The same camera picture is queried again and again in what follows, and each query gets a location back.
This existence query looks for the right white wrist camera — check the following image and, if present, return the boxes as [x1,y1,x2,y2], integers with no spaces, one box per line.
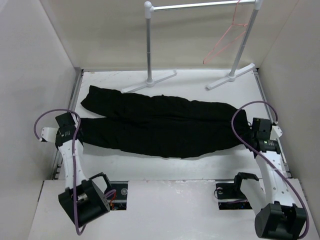
[270,125,283,140]

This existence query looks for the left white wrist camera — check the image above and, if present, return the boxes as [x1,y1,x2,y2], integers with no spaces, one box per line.
[39,127,58,144]

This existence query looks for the pink wire hanger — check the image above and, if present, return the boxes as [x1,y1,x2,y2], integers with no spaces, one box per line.
[202,0,249,65]

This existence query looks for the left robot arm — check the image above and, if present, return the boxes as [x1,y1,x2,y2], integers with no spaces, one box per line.
[55,112,116,232]

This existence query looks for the black trousers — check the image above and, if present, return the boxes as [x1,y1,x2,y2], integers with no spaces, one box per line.
[80,85,252,159]

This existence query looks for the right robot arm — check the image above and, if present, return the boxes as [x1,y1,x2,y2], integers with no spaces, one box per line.
[231,118,307,240]

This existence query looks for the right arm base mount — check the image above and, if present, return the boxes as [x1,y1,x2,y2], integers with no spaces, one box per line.
[213,180,252,211]

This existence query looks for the white metal clothes rack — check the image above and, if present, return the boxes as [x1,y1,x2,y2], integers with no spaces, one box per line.
[120,0,263,93]

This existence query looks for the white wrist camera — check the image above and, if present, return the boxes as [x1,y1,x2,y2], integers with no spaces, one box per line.
[39,127,58,144]
[270,125,283,140]

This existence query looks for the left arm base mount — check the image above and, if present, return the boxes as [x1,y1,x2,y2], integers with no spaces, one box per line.
[104,181,129,211]

